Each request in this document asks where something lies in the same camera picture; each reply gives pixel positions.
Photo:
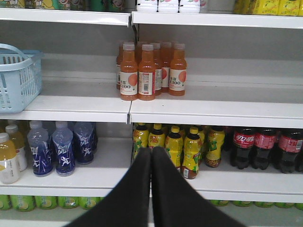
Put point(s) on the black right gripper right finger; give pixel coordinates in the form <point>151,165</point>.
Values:
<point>175,203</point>

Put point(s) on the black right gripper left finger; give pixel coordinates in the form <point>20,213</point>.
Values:
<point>127,204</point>

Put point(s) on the light blue plastic basket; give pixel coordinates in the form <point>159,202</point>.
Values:
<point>20,78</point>

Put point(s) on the yellow lemon tea bottle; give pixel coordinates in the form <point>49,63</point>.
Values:
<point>140,138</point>
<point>215,143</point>
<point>174,146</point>
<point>156,137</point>
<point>191,149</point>

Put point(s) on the blue sports drink bottle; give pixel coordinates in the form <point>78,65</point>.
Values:
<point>62,139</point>
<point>38,142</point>
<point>83,139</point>

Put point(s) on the black cola plastic bottle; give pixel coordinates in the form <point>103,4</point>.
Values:
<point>263,144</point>
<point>243,141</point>
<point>289,146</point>

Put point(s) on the white metal store shelving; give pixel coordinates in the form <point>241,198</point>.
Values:
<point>243,70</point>

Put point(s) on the orange vitamin drink bottle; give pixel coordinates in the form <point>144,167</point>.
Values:
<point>18,140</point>
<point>9,166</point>

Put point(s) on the orange C100 juice bottle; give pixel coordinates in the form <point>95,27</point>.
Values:
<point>129,73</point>
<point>178,71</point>
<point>147,68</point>

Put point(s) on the white peach drink bottle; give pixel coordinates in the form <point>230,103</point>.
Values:
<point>170,6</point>
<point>189,6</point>
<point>147,5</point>

